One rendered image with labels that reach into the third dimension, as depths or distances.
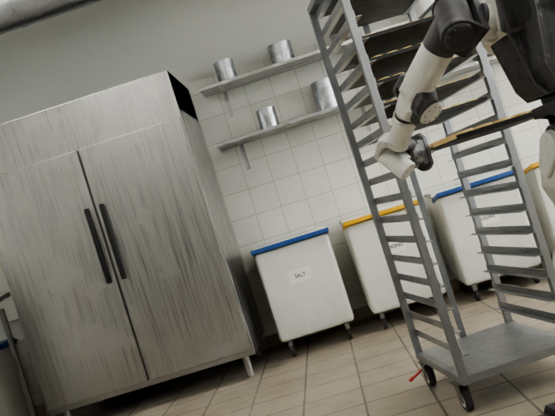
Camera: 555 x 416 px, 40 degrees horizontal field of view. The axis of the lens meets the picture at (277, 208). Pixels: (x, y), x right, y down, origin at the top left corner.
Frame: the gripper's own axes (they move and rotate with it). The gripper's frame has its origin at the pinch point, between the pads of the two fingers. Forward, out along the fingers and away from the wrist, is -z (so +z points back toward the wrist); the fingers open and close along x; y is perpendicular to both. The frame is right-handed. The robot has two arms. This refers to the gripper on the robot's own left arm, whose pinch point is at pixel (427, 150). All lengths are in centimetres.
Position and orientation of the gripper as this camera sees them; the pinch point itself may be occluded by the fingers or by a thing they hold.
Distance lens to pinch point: 257.8
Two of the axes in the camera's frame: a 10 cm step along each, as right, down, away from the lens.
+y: -7.4, 2.3, 6.3
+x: -3.0, -9.6, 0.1
